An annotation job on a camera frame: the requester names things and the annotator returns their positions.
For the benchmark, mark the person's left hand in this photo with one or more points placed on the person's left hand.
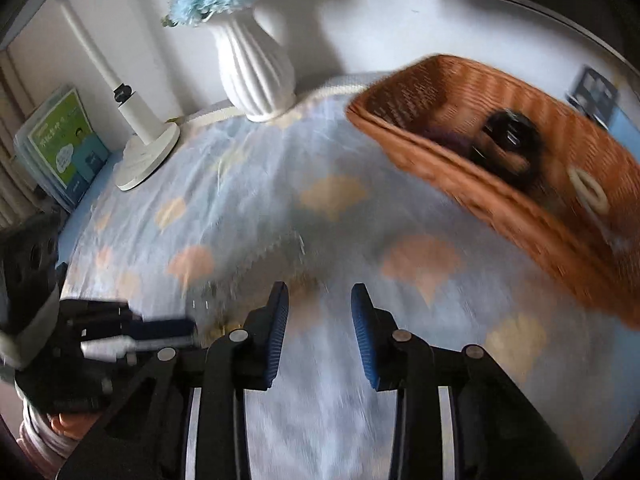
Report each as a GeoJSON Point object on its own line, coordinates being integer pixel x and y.
{"type": "Point", "coordinates": [72, 422]}

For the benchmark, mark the beige curtain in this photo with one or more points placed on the beige curtain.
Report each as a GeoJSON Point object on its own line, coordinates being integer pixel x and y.
{"type": "Point", "coordinates": [12, 160]}

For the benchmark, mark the brown wicker basket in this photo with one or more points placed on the brown wicker basket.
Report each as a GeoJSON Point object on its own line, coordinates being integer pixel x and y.
{"type": "Point", "coordinates": [425, 160]}

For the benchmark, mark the black scrunchie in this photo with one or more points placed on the black scrunchie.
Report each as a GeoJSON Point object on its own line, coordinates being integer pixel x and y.
{"type": "Point", "coordinates": [526, 165]}

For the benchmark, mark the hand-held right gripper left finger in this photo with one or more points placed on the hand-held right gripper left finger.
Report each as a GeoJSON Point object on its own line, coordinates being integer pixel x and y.
{"type": "Point", "coordinates": [272, 330]}

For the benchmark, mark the row of books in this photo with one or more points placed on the row of books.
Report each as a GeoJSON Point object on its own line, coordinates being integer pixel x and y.
{"type": "Point", "coordinates": [65, 145]}

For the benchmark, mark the fan-pattern printed tablecloth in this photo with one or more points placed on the fan-pattern printed tablecloth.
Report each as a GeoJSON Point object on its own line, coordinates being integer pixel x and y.
{"type": "Point", "coordinates": [325, 220]}

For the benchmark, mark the black phone stand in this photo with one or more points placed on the black phone stand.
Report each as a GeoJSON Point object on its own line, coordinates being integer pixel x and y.
{"type": "Point", "coordinates": [595, 90]}

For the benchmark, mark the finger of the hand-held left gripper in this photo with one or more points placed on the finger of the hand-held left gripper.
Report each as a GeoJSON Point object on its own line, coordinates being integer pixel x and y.
{"type": "Point", "coordinates": [115, 347]}
{"type": "Point", "coordinates": [165, 327]}

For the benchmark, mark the person's left forearm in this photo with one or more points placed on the person's left forearm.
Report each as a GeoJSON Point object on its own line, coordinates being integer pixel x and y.
{"type": "Point", "coordinates": [40, 440]}

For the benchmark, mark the white desk lamp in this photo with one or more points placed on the white desk lamp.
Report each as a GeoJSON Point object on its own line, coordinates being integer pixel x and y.
{"type": "Point", "coordinates": [145, 130]}

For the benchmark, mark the white ribbed vase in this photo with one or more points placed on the white ribbed vase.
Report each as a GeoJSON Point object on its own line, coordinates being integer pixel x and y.
{"type": "Point", "coordinates": [255, 70]}

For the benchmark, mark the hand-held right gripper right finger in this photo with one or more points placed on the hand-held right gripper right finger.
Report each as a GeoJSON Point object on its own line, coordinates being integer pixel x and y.
{"type": "Point", "coordinates": [365, 340]}

